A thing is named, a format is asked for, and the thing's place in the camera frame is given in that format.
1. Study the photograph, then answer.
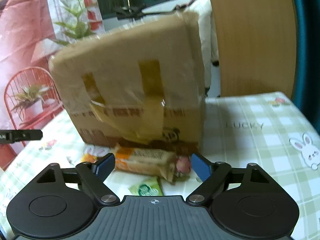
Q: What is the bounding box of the small green snack packet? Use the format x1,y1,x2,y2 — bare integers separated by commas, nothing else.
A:
129,177,164,196

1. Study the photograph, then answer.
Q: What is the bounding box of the black exercise bike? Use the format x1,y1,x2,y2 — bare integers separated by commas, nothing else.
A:
113,0,146,21

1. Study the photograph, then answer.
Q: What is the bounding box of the brown cardboard box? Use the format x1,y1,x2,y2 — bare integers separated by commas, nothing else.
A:
49,12,205,155

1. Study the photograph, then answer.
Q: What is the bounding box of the pink small snack packet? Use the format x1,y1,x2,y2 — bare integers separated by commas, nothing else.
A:
175,156,191,177

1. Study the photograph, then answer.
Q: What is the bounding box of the white quilted blanket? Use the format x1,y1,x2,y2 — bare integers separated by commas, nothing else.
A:
184,0,219,95

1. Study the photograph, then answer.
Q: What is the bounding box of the orange wafer snack pack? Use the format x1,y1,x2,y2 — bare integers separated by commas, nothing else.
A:
77,144,177,182

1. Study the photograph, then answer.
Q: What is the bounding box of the green checked tablecloth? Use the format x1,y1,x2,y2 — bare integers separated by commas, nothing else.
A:
1,92,319,239

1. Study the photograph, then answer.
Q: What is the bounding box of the wooden board panel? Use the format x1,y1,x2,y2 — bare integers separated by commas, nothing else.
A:
211,0,297,98

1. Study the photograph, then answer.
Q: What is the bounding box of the red printed backdrop cloth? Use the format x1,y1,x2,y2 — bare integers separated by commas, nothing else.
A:
0,0,106,170

